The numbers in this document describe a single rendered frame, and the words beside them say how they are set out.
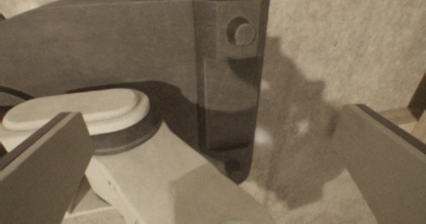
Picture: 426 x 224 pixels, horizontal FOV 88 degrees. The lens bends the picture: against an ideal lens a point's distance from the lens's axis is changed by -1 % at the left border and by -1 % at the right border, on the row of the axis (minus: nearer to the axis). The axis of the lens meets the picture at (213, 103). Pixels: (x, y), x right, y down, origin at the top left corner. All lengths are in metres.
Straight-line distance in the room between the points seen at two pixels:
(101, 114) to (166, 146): 0.10
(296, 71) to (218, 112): 0.37
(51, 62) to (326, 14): 0.71
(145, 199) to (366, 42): 0.84
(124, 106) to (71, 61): 0.18
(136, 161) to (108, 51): 0.23
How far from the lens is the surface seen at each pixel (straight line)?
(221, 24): 0.42
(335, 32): 0.84
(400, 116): 1.21
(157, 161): 0.32
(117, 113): 0.35
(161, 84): 0.49
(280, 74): 0.78
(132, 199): 0.29
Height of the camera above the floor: 0.61
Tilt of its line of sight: 56 degrees down
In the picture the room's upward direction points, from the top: 155 degrees clockwise
